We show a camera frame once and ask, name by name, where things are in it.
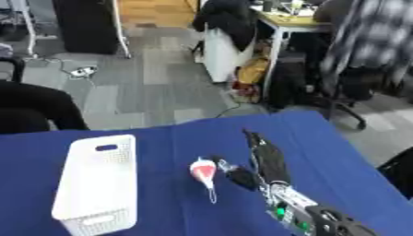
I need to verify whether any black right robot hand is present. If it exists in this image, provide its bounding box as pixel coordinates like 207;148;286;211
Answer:
211;128;294;192

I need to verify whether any red and white toy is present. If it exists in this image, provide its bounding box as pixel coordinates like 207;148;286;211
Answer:
187;156;219;205

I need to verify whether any black bag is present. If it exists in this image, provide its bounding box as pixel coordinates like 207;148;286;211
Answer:
267;54;320;111

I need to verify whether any yellow bag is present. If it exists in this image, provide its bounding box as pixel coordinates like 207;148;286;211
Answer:
235;56;271;86

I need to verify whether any black office chair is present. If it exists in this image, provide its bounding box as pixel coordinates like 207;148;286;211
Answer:
321;65;391;131

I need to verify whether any white cabinet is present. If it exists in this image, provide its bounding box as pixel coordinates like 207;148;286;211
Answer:
201;24;255;84

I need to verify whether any white-legged wooden desk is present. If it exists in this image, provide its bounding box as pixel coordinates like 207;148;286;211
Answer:
250;5;336;100

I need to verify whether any black jacket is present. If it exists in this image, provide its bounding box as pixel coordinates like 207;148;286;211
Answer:
190;0;262;52

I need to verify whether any person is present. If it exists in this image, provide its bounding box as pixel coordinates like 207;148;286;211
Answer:
313;0;413;95

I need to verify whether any white perforated plastic basket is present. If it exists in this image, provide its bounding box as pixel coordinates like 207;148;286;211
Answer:
50;134;139;236

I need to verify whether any white power strip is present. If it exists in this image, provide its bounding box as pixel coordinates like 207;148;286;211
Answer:
67;65;100;77

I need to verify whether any black cabinet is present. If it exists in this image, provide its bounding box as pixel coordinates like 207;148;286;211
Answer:
52;0;122;55

